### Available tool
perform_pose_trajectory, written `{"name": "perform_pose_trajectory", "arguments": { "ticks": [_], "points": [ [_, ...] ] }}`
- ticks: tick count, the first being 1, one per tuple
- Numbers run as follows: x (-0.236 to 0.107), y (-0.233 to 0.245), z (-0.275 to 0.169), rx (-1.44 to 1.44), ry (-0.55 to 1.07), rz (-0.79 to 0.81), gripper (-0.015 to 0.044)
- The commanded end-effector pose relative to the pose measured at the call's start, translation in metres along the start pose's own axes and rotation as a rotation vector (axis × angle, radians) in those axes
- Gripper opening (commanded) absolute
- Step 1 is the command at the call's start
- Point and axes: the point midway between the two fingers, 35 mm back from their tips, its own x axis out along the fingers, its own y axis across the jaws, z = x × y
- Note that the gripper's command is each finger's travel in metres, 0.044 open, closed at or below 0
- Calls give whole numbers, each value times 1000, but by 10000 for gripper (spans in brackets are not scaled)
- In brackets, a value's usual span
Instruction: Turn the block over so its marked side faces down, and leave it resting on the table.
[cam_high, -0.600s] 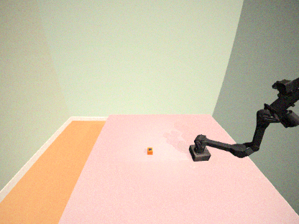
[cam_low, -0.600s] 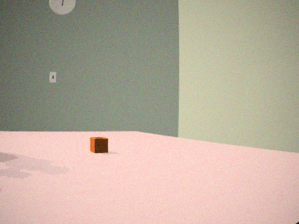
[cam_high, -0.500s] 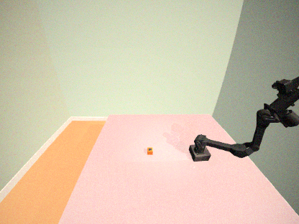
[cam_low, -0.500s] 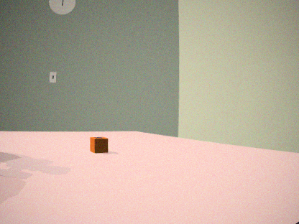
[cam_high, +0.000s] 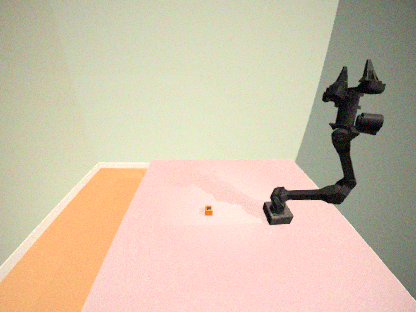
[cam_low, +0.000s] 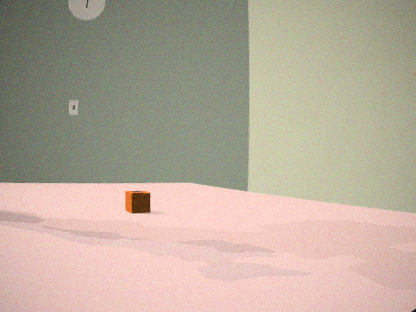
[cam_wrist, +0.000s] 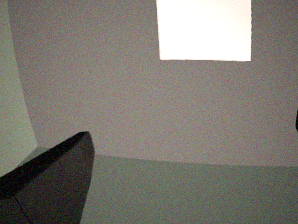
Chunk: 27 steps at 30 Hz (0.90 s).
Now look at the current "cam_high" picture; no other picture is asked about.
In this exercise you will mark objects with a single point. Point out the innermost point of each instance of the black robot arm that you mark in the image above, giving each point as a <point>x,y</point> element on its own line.
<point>341,137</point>

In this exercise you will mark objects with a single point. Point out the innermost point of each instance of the orange block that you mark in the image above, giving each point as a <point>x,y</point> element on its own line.
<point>208,210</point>

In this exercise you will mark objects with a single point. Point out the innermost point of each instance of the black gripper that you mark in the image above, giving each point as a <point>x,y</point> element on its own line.
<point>369,84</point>

